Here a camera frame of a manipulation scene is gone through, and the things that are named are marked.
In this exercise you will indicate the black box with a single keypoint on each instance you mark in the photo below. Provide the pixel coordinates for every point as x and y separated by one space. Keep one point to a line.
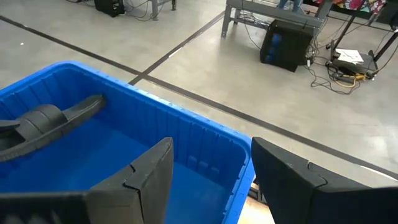
109 7

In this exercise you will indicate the grey table leg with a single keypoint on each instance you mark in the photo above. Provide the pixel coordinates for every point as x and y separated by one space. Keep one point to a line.
154 7

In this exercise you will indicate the black rubber slide sandal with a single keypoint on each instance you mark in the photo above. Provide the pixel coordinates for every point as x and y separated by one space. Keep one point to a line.
46 124

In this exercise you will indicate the grey flat box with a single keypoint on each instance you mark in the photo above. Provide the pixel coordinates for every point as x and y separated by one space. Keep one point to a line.
367 67

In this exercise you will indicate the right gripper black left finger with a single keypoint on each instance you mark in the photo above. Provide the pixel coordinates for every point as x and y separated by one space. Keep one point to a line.
146 186

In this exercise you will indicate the black computer case blue lights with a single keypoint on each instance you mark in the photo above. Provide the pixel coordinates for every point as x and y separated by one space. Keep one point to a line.
289 46

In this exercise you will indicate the colourful patterned cloth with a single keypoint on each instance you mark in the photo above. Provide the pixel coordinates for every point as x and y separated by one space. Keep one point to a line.
357 4

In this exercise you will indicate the person's legs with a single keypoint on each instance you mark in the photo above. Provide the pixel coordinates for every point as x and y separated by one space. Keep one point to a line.
293 3

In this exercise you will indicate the grey metal bench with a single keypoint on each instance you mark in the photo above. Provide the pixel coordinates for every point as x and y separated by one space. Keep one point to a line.
273 12

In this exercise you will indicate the black stand legs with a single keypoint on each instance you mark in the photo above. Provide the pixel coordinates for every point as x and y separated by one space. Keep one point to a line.
342 32

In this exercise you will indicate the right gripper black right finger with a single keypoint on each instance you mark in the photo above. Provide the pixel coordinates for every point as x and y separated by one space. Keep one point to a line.
286 180

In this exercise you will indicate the blue plastic bin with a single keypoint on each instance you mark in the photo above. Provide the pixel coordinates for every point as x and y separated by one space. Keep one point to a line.
202 155

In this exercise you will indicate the white printed paper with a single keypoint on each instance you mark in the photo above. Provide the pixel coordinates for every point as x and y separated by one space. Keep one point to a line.
349 56

